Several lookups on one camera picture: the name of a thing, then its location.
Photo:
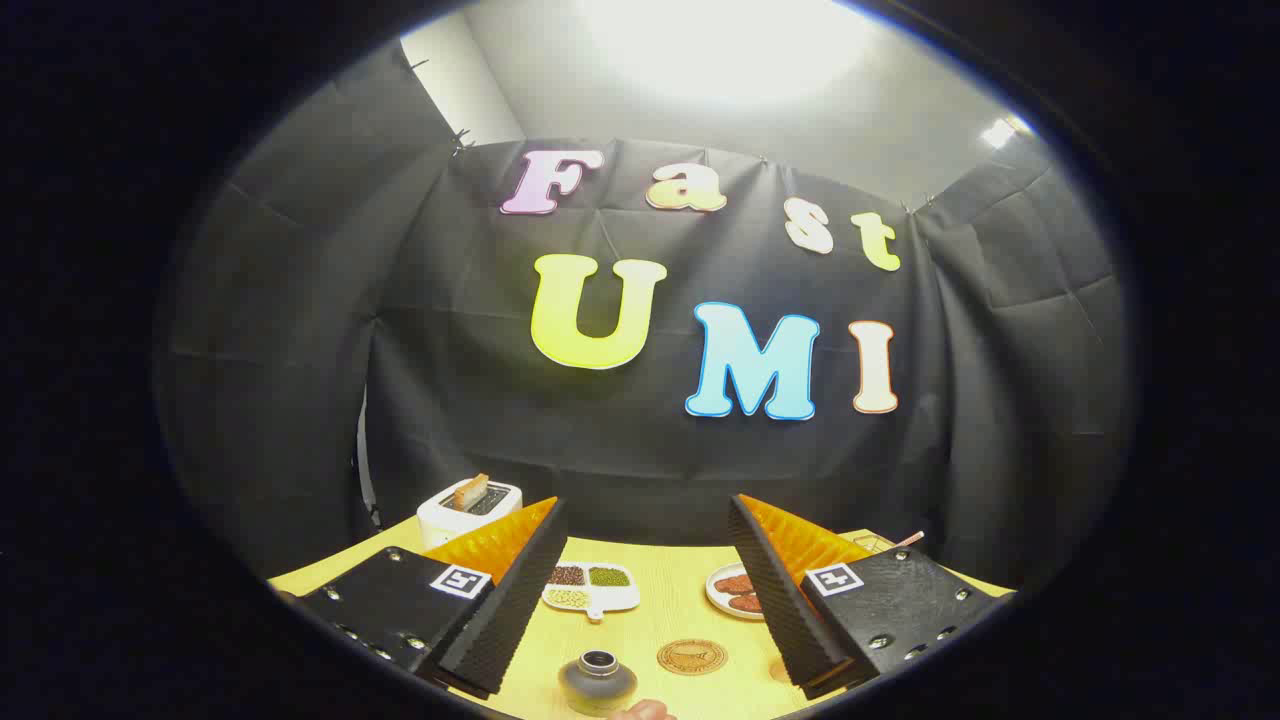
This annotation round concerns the round cork coaster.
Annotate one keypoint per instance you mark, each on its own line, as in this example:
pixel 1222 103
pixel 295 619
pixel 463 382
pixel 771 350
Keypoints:
pixel 692 657

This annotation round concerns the toast slice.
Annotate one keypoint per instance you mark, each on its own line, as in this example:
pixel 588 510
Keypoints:
pixel 470 492

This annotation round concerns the white round plate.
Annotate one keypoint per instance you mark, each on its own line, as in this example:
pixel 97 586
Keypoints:
pixel 717 598

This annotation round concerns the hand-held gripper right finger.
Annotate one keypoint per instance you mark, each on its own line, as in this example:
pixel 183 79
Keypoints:
pixel 785 610

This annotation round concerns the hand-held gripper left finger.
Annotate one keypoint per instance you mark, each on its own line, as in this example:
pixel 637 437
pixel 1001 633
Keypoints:
pixel 500 620

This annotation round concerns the brown meat slice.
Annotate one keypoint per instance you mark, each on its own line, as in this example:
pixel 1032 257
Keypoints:
pixel 735 583
pixel 746 603

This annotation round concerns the silver green juice bottle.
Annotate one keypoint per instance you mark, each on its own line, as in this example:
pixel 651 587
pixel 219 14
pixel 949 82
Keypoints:
pixel 597 685

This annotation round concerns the black backdrop cloth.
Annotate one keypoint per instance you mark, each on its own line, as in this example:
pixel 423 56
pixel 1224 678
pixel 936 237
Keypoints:
pixel 450 350

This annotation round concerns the white divided dish of beans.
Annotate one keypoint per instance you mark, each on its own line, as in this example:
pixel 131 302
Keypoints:
pixel 590 590

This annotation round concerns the white toaster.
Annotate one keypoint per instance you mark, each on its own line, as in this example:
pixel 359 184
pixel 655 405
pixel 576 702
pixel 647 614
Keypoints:
pixel 450 520

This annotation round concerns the pink straw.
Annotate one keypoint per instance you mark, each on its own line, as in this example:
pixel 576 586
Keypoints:
pixel 910 539

